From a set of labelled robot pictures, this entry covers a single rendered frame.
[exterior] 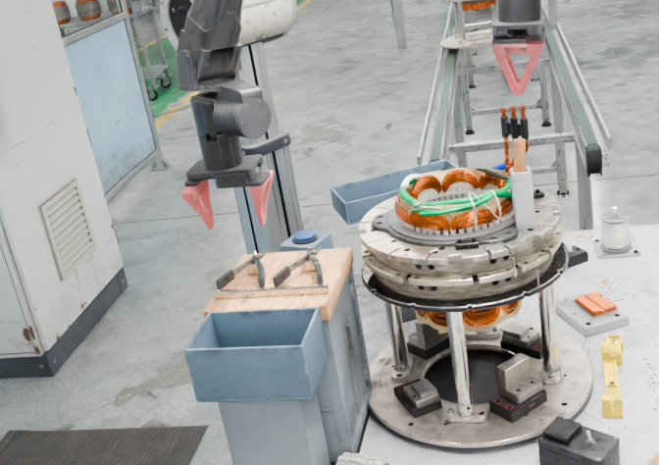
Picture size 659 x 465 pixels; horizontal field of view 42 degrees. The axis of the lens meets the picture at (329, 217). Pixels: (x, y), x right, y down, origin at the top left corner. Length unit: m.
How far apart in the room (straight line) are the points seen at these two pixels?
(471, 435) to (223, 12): 0.73
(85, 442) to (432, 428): 1.87
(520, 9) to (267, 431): 0.67
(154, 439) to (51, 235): 1.02
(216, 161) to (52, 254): 2.39
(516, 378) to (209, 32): 0.71
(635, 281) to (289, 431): 0.87
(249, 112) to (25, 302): 2.39
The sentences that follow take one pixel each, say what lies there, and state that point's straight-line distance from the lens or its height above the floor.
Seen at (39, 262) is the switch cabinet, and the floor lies 0.44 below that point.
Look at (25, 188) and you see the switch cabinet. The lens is 3.46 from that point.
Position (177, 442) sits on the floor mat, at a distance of 2.92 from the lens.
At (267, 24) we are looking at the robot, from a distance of 1.61.
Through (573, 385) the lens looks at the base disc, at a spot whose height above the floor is 0.80.
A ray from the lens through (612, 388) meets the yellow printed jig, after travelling 1.48.
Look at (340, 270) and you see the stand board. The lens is 1.31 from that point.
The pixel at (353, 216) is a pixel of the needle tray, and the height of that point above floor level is 1.04.
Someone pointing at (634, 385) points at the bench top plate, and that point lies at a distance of 1.50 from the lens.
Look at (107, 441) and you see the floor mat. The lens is 3.04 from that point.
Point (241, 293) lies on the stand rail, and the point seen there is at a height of 1.07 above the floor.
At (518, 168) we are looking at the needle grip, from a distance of 1.27.
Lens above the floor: 1.61
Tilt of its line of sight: 21 degrees down
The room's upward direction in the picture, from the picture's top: 10 degrees counter-clockwise
